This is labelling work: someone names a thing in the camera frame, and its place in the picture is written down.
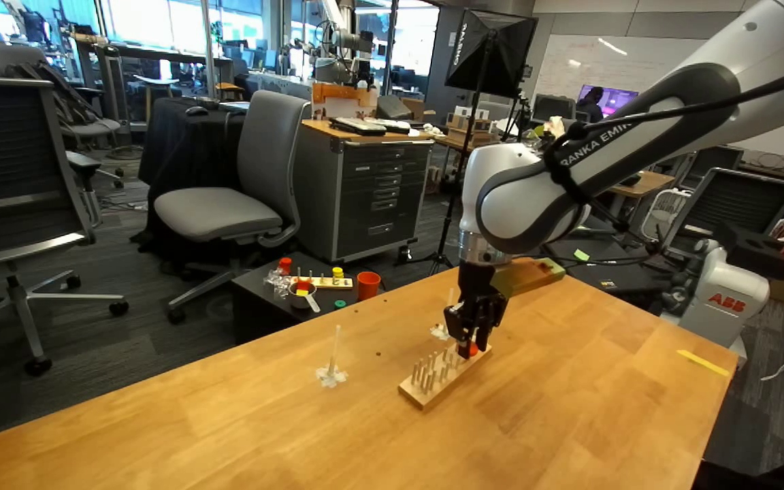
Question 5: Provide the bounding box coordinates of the white ABB robot base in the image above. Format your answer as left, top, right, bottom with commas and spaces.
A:
682, 241, 770, 346

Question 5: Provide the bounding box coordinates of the low black table with toys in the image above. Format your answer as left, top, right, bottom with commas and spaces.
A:
230, 257, 388, 344

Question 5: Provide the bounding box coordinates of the orange cup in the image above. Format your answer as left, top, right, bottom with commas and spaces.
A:
357, 271, 382, 299

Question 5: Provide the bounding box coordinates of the dark grey bin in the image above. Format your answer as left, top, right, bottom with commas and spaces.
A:
547, 235, 679, 302

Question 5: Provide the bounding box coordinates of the clear stand with rod right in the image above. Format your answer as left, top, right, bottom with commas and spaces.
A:
430, 290, 457, 340

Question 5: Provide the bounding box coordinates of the wooden peg board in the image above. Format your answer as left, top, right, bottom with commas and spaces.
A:
399, 340, 493, 410

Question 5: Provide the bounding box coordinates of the grey office chair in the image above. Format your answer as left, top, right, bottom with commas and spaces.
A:
152, 90, 308, 324

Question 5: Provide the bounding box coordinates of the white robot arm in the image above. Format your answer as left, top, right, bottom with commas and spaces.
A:
444, 0, 784, 361

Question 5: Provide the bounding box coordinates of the black softbox light on stand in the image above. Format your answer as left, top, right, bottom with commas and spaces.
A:
433, 11, 536, 268

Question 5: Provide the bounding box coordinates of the yellow tape strip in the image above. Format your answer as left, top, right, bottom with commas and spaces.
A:
675, 348, 730, 378

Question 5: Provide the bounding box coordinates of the black mesh office chair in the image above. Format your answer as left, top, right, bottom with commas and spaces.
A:
0, 76, 128, 377

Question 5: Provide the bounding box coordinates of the grey drawer cabinet wooden top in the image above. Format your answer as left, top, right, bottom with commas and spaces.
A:
295, 120, 433, 263

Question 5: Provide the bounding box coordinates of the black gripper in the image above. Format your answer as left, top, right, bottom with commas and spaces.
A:
446, 263, 506, 356

